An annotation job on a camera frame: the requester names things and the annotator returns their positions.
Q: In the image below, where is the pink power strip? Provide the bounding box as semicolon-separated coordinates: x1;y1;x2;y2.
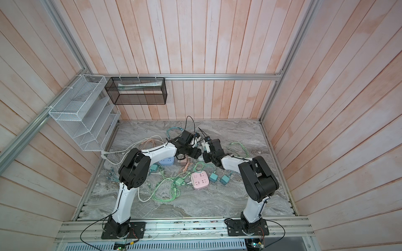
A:
191;170;209;190

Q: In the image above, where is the blue power strip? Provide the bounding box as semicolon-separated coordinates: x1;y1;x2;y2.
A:
158;157;175;166

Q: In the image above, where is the light green charger plug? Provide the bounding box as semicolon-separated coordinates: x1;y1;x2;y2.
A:
174;177;186;187

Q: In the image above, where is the teal green charger plug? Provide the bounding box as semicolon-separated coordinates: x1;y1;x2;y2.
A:
149;164;159;173

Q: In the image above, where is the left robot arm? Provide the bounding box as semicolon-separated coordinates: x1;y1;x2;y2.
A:
106;130;202;238

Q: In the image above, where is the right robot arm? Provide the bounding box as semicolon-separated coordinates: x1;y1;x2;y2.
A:
203;137;280;234

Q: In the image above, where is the black mesh basket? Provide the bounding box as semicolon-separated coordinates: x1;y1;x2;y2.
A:
105;76;167;105

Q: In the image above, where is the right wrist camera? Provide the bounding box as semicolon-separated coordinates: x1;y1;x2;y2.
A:
201;140;211;153

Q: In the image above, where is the light green cable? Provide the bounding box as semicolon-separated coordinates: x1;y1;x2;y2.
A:
147;161;192;202

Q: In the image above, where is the teal cable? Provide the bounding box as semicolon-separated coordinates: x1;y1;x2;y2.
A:
165;126;184;140

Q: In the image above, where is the green cable bundle right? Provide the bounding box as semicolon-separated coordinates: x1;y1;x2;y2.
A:
225;142;250;158

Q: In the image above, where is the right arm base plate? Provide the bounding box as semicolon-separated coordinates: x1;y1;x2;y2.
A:
224;218;269;237

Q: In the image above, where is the white power cord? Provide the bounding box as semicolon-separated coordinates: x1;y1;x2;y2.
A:
100;134;167;203

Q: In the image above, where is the aluminium frame rail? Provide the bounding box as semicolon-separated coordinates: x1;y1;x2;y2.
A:
103;73;282;81

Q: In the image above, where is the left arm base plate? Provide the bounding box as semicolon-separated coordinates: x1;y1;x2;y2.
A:
101;221;146;239

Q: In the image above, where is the white wire mesh shelf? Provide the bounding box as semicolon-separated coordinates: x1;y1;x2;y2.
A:
49;75;120;152

